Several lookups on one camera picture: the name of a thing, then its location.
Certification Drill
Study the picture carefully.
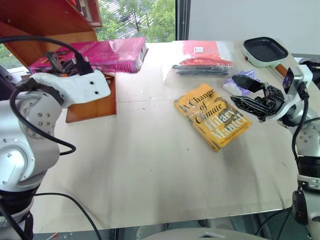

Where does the dark window frame post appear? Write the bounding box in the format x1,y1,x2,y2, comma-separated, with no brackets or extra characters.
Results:
174,0,192,41

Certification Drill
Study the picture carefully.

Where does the red packet in bag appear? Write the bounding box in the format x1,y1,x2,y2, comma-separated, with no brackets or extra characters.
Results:
179,41,234,67

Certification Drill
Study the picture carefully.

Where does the wooden bookshelf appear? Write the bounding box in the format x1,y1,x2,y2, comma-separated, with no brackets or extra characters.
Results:
0,0,118,124

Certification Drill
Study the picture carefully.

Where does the yellow hardcover book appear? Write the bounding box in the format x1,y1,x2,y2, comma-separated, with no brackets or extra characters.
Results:
173,83,253,153

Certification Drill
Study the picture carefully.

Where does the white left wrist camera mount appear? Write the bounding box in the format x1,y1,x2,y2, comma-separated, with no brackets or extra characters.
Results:
29,69,112,109

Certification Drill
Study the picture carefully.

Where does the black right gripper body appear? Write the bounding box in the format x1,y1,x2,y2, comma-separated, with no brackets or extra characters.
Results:
254,84,285,117

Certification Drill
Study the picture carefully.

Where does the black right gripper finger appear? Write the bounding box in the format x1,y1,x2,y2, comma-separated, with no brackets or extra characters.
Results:
229,95,270,122
231,74,267,95

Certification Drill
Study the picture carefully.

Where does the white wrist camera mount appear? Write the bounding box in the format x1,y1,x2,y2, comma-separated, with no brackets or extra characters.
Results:
274,64,314,121
29,69,112,109

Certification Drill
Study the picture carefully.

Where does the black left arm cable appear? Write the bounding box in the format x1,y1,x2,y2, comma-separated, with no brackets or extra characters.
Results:
0,35,95,156

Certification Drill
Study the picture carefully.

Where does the black item in bag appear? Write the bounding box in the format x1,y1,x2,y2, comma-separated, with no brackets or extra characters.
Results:
171,63,230,78

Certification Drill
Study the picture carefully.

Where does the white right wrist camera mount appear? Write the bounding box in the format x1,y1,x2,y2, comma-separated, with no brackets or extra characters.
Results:
274,64,314,121

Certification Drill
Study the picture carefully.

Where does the purple and white packet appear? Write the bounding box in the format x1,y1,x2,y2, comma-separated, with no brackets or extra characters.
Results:
222,69,256,96

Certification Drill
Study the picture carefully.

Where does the clear plastic bag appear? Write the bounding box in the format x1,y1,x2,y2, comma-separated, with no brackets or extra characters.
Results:
161,40,237,85

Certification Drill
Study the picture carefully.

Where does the black cable under table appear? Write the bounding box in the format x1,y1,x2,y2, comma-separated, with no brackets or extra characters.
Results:
32,192,103,240

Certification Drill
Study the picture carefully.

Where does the mint electric frying pan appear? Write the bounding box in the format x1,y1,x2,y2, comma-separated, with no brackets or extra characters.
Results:
240,36,290,79

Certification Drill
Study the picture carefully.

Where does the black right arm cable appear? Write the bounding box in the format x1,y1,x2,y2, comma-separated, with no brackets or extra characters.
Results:
290,81,312,226

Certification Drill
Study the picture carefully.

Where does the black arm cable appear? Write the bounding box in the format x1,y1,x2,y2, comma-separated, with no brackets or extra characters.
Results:
290,81,312,226
0,35,95,156

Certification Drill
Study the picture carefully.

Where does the magenta book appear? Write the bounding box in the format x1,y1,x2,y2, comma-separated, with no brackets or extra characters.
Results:
28,36,149,75

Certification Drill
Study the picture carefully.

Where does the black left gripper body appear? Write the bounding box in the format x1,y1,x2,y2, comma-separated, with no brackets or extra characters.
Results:
44,50,81,77

